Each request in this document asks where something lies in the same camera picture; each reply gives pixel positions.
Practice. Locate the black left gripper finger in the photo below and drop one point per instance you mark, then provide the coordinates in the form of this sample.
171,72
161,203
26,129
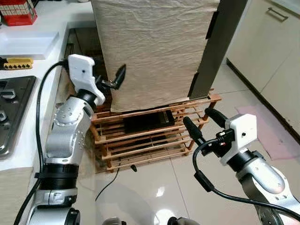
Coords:
120,77

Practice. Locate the beige hob base cabinet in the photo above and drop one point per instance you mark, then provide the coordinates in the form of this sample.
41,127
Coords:
14,197

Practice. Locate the black flat box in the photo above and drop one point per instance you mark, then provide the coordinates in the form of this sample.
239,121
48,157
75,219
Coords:
147,121

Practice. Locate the yellow and black bit holder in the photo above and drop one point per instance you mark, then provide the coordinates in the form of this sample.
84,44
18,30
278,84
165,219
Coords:
18,63

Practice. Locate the white plastic tray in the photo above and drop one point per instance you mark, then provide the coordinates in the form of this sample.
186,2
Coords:
28,45

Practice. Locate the red and white box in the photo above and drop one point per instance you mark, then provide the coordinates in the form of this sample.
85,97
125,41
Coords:
18,14

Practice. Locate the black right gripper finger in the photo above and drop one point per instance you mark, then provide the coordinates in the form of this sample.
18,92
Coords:
216,117
193,130

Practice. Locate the grey left robot leg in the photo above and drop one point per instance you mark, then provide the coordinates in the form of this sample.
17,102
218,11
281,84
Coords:
111,221

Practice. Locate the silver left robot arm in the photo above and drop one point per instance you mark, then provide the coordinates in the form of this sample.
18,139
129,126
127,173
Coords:
68,131

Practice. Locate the dark gas hob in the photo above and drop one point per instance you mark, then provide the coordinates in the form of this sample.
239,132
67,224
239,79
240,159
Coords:
16,117

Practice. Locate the cream kitchen cabinet run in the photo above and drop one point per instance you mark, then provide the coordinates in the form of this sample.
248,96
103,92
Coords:
267,51

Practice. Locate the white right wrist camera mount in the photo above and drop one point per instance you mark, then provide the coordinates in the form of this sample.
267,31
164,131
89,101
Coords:
241,133

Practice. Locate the wooden slatted rack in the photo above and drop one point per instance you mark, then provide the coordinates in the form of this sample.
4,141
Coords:
140,140

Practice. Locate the grey robot leg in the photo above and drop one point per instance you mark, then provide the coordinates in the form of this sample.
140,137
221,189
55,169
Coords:
183,221
111,221

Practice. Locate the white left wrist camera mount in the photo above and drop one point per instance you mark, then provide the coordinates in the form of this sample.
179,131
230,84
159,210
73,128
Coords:
82,75

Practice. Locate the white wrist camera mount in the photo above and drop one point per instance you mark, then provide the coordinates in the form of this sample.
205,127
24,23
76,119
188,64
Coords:
241,133
82,75

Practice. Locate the grey right robot leg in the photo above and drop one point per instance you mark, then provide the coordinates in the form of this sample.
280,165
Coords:
183,221

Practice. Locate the beige cloth fridge cover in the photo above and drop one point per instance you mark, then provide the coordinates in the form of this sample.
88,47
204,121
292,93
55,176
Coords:
154,51

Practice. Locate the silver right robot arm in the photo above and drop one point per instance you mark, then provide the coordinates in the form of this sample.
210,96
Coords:
265,180

